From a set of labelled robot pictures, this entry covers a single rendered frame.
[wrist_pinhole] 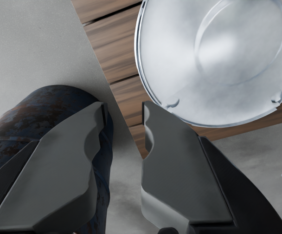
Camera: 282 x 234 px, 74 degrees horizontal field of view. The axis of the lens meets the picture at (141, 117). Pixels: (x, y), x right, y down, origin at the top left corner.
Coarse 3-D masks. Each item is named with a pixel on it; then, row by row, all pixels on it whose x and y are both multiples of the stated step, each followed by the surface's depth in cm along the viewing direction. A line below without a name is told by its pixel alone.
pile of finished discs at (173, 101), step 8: (144, 0) 24; (136, 24) 26; (136, 32) 26; (136, 40) 26; (136, 48) 27; (136, 56) 28; (136, 64) 29; (144, 80) 30; (152, 96) 32; (272, 96) 33; (280, 96) 33; (168, 104) 33; (176, 104) 33
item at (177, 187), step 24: (144, 120) 12; (168, 120) 10; (168, 144) 8; (192, 144) 8; (144, 168) 7; (168, 168) 7; (192, 168) 7; (144, 192) 6; (168, 192) 6; (192, 192) 6; (216, 192) 6; (144, 216) 7; (168, 216) 6; (192, 216) 5; (216, 216) 5
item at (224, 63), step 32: (160, 0) 24; (192, 0) 24; (224, 0) 24; (256, 0) 24; (160, 32) 26; (192, 32) 26; (224, 32) 26; (256, 32) 26; (160, 64) 28; (192, 64) 28; (224, 64) 28; (256, 64) 28; (160, 96) 31; (192, 96) 31; (224, 96) 32; (256, 96) 32
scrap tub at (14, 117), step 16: (32, 96) 61; (48, 96) 60; (64, 96) 61; (80, 96) 65; (16, 112) 52; (32, 112) 51; (48, 112) 52; (64, 112) 54; (0, 128) 45; (16, 128) 44; (32, 128) 45; (48, 128) 46; (112, 128) 75; (0, 144) 39; (16, 144) 39; (0, 160) 35; (96, 160) 50; (96, 176) 47; (96, 208) 41; (96, 224) 39
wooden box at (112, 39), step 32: (96, 0) 25; (128, 0) 25; (96, 32) 27; (128, 32) 27; (128, 64) 30; (128, 96) 33; (128, 128) 37; (192, 128) 37; (224, 128) 38; (256, 128) 38
